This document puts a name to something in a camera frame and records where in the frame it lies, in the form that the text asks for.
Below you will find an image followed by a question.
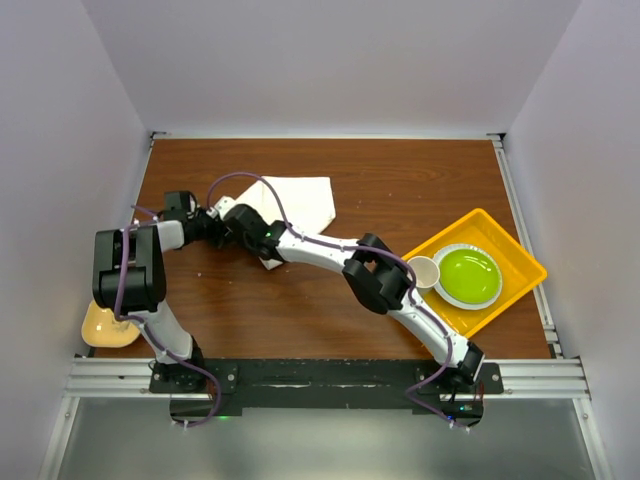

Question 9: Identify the white cloth napkin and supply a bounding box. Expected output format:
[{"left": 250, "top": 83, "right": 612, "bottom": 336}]
[{"left": 219, "top": 175, "right": 337, "bottom": 272}]

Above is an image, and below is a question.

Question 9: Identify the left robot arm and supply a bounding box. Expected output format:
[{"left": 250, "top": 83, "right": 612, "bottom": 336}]
[{"left": 92, "top": 191, "right": 226, "bottom": 392}]

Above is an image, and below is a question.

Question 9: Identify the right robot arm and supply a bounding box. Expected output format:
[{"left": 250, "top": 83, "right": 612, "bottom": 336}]
[{"left": 222, "top": 204, "right": 485, "bottom": 393}]

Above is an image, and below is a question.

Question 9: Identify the tan wooden plate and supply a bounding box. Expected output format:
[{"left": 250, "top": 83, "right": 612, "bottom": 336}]
[{"left": 81, "top": 301, "right": 140, "bottom": 349}]

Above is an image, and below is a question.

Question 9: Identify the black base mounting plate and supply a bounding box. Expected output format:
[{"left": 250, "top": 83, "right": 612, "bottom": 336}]
[{"left": 149, "top": 359, "right": 504, "bottom": 426}]

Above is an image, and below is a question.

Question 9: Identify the light blue mug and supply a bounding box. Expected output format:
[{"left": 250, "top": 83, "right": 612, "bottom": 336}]
[{"left": 407, "top": 256, "right": 440, "bottom": 292}]

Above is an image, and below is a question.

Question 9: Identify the green plate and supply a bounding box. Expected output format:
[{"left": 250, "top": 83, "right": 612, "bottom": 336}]
[{"left": 433, "top": 243, "right": 503, "bottom": 311}]

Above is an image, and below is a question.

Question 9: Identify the yellow plastic tray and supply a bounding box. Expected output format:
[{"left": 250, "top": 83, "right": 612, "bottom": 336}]
[{"left": 404, "top": 208, "right": 547, "bottom": 338}]

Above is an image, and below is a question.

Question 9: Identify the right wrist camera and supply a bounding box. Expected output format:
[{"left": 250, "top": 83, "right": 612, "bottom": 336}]
[{"left": 207, "top": 196, "right": 236, "bottom": 220}]

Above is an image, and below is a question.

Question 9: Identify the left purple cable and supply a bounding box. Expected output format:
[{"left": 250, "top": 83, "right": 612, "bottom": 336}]
[{"left": 113, "top": 204, "right": 222, "bottom": 429}]

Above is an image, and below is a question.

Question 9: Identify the purple cable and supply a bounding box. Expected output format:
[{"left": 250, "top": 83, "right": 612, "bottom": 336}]
[
  {"left": 113, "top": 204, "right": 222, "bottom": 429},
  {"left": 207, "top": 172, "right": 474, "bottom": 431}
]

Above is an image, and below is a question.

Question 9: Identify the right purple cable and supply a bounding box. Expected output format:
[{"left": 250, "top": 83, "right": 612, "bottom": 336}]
[{"left": 207, "top": 172, "right": 474, "bottom": 431}]

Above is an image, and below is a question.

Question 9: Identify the aluminium table frame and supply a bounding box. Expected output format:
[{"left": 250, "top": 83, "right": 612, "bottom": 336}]
[{"left": 40, "top": 137, "right": 607, "bottom": 479}]

